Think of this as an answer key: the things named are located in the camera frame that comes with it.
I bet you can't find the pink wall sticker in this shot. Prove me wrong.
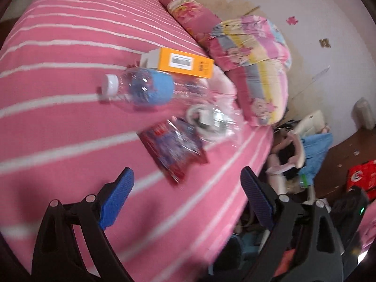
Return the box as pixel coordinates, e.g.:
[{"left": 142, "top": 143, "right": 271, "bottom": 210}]
[{"left": 286, "top": 16, "right": 299, "bottom": 26}]

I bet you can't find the pink floral bolster pillow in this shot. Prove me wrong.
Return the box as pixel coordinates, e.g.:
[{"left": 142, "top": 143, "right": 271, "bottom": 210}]
[{"left": 159, "top": 0, "right": 221, "bottom": 49}]

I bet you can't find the pink white-striped bed sheet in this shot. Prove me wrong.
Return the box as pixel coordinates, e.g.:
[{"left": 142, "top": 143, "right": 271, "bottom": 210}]
[{"left": 1, "top": 0, "right": 273, "bottom": 281}]

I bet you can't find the orange white cardboard box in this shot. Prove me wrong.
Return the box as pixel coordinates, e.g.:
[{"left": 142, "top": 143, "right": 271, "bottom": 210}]
[{"left": 140, "top": 48, "right": 214, "bottom": 79}]

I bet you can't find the clear plastic water bottle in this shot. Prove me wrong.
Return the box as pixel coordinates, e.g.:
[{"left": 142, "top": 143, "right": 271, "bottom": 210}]
[{"left": 101, "top": 67, "right": 208, "bottom": 107}]

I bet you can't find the white baby chair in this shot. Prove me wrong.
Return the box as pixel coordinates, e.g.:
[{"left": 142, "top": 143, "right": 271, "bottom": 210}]
[{"left": 266, "top": 110, "right": 331, "bottom": 200}]

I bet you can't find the red snack wrapper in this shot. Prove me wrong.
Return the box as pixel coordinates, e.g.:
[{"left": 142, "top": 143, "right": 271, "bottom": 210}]
[{"left": 138, "top": 117, "right": 208, "bottom": 183}]

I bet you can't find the blue cloth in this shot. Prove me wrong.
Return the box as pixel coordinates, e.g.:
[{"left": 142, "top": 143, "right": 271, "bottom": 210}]
[{"left": 298, "top": 133, "right": 333, "bottom": 187}]

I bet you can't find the pastel striped cartoon quilt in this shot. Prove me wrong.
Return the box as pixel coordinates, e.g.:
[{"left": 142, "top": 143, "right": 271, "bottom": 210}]
[{"left": 207, "top": 15, "right": 292, "bottom": 126}]

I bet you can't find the red plastic bag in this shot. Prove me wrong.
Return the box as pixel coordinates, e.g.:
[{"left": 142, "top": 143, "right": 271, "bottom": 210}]
[{"left": 346, "top": 160, "right": 376, "bottom": 201}]

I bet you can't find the white pink knitted baby hat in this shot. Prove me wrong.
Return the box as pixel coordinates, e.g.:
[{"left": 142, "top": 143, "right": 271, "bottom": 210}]
[{"left": 207, "top": 65, "right": 237, "bottom": 100}]

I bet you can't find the clear plastic bag with tape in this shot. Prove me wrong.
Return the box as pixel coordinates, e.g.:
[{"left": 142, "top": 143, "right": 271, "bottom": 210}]
[{"left": 185, "top": 104, "right": 244, "bottom": 146}]

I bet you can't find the dark wooden cabinet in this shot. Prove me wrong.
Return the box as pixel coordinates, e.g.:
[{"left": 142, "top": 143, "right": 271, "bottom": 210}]
[{"left": 314, "top": 129, "right": 375, "bottom": 203}]

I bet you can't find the grey wrapped bundle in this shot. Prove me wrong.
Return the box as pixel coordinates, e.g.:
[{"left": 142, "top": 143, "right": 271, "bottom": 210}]
[{"left": 352, "top": 98, "right": 375, "bottom": 130}]

